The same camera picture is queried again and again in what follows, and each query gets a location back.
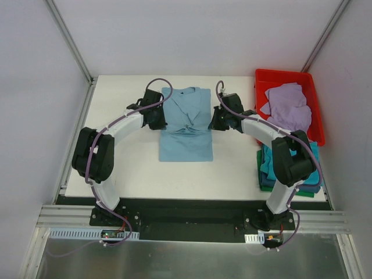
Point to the aluminium frame post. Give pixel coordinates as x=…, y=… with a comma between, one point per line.
x=68, y=39
x=335, y=18

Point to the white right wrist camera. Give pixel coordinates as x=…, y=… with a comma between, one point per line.
x=223, y=92

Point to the lavender t-shirt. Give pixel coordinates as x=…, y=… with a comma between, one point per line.
x=287, y=107

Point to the right white cable duct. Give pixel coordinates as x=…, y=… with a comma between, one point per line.
x=262, y=238

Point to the left aluminium frame post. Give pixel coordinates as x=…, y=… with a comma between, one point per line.
x=68, y=39

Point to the teal folded t-shirt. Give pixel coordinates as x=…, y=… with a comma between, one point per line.
x=266, y=166

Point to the white cable duct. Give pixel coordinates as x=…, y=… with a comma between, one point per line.
x=92, y=234
x=262, y=238

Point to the dark blue folded t-shirt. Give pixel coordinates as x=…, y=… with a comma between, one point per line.
x=265, y=182

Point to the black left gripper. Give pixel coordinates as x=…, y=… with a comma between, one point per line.
x=158, y=119

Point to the right aluminium frame post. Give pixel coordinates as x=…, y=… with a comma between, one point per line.
x=335, y=18

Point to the left white cable duct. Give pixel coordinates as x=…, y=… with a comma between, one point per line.
x=92, y=234

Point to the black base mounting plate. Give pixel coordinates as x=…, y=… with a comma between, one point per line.
x=177, y=219

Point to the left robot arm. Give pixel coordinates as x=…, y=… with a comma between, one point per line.
x=94, y=154

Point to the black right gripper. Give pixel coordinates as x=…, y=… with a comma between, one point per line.
x=218, y=120

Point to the red plastic bin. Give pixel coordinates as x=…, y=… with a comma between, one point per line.
x=265, y=79

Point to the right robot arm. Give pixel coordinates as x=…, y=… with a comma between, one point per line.
x=292, y=157

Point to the green folded t-shirt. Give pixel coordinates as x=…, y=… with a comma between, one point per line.
x=264, y=189

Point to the light blue printed t-shirt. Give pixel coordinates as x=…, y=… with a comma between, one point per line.
x=187, y=137

